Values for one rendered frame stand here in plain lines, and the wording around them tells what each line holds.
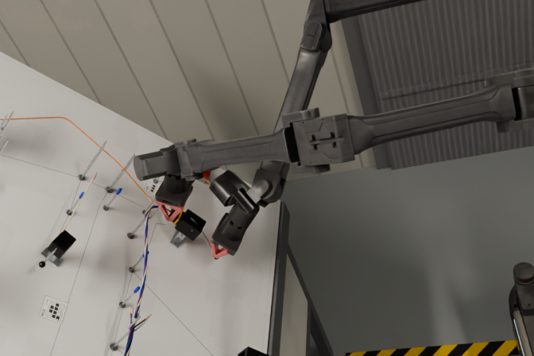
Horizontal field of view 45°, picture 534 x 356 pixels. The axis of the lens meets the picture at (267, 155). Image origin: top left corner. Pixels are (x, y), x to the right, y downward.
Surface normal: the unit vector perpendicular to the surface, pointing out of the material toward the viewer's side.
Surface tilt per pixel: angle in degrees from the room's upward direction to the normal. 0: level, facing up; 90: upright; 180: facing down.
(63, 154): 51
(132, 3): 90
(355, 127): 58
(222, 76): 90
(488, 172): 0
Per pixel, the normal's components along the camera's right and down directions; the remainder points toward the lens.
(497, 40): -0.05, 0.67
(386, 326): -0.28, -0.72
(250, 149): -0.75, 0.19
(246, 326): 0.56, -0.57
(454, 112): 0.26, 0.01
